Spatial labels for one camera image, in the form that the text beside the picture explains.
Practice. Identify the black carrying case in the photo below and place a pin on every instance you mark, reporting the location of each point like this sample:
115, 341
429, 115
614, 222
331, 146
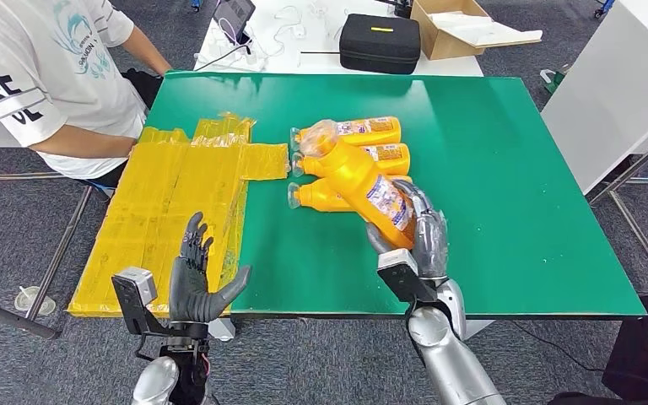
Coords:
380, 47

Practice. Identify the dark tablet on stand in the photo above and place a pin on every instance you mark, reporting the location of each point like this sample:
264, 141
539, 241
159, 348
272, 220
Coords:
233, 14

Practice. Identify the person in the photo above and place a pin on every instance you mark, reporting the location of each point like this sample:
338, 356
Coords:
50, 56

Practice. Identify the person's right forearm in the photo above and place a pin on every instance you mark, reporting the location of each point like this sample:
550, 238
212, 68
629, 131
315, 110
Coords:
78, 148

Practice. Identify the orange detergent bottle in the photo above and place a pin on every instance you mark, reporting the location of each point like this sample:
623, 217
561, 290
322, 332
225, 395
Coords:
394, 162
380, 134
352, 173
318, 197

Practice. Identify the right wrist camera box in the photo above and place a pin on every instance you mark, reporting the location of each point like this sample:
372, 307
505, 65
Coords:
402, 277

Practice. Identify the black device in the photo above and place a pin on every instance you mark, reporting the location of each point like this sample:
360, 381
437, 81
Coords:
399, 7

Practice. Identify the green floor bracket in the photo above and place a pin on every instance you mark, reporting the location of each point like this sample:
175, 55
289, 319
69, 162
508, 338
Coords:
554, 83

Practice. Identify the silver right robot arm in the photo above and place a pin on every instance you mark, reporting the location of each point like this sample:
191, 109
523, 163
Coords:
452, 363

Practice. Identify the white table foot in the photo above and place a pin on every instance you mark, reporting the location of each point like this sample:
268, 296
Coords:
479, 328
222, 331

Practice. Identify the person's left forearm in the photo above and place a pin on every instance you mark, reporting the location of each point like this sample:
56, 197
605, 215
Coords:
148, 53

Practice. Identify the metal stand frame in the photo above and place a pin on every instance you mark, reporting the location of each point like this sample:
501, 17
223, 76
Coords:
22, 176
637, 165

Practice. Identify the blue caster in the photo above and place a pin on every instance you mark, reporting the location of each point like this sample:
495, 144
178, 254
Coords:
603, 7

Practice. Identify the yellow taped cardboard sheet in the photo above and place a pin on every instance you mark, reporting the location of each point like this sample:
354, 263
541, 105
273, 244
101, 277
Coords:
162, 212

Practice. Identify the thin dark rod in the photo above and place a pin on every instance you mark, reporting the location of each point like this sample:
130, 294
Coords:
318, 52

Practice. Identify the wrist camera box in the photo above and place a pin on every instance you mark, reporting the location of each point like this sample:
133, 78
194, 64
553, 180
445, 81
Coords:
402, 277
134, 290

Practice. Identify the clear plastic lid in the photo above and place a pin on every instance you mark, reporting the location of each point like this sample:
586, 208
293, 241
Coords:
25, 302

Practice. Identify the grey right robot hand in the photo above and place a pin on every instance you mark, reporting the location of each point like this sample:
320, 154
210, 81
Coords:
431, 246

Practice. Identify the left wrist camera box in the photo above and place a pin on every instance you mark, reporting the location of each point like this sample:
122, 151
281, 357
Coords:
134, 290

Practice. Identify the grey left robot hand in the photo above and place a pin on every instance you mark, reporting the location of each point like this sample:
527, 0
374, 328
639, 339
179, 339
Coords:
190, 296

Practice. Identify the white foam sheet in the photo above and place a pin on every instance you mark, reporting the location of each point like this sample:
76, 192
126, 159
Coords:
491, 33

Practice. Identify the white charger adapter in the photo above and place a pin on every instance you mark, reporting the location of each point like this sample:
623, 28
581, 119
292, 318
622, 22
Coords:
299, 31

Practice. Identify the brown cardboard box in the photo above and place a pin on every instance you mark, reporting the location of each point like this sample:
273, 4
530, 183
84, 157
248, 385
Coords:
447, 46

